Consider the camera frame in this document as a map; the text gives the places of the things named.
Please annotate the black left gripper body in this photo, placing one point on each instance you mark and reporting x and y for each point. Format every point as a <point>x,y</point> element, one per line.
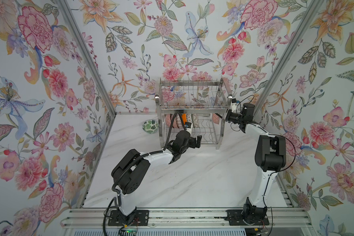
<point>190,143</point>

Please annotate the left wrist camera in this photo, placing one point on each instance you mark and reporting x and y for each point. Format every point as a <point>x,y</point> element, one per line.
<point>188,127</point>

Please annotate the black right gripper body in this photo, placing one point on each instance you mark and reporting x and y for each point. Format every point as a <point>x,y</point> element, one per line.
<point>233,118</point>

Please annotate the dark patterned bowl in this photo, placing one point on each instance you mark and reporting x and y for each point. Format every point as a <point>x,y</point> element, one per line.
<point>174,121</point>

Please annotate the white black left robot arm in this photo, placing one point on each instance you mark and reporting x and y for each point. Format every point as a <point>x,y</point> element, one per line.
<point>131,170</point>

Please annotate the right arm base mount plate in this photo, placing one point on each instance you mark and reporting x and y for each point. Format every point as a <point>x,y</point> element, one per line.
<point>237,217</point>

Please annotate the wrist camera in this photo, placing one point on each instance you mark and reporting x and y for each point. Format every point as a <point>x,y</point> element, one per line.
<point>188,127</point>
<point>234,105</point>

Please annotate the dark floral bowl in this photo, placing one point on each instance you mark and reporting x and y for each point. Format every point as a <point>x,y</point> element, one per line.
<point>168,120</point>

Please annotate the steel two-tier dish rack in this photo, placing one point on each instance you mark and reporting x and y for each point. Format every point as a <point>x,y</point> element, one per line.
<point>203,98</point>

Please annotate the dark speckled pattern bowl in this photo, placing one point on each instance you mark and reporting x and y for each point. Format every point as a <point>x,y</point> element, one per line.
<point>216,119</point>

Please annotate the green leaf pattern bowl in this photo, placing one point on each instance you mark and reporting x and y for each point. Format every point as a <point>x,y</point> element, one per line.
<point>150,126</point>

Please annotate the plain white bowl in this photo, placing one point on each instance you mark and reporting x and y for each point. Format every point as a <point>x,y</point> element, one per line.
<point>184,118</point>

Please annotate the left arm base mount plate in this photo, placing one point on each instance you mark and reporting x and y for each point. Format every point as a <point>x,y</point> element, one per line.
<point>136,218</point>

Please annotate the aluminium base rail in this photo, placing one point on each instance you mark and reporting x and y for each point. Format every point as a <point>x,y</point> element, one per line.
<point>157,218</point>

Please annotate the white lattice pattern bowl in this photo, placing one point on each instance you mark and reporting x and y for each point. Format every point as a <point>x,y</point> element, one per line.
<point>195,120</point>

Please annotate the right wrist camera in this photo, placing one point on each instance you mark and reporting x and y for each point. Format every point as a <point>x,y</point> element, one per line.
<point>234,105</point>

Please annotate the pale green patterned bowl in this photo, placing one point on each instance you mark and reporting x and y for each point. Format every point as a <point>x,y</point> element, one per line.
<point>189,119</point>

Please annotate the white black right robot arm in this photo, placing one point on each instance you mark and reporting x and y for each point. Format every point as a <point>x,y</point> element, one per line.
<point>270,158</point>

